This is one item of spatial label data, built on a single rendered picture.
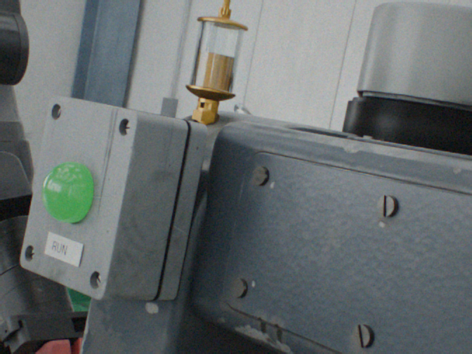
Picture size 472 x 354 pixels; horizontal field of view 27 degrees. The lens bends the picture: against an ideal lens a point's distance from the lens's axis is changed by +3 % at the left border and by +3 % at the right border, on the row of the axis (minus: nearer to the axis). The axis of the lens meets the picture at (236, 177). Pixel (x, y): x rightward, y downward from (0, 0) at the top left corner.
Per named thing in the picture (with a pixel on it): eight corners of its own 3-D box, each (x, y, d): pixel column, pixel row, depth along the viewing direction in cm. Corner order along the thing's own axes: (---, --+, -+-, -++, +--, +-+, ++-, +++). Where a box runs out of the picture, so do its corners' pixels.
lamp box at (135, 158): (17, 266, 50) (49, 93, 50) (92, 267, 53) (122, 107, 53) (102, 303, 45) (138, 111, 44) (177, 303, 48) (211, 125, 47)
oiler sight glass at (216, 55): (180, 83, 54) (190, 20, 53) (213, 90, 55) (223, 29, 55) (208, 87, 52) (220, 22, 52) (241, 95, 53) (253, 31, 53)
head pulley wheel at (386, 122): (310, 131, 58) (318, 90, 58) (401, 149, 64) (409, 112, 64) (434, 153, 51) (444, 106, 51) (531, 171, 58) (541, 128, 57)
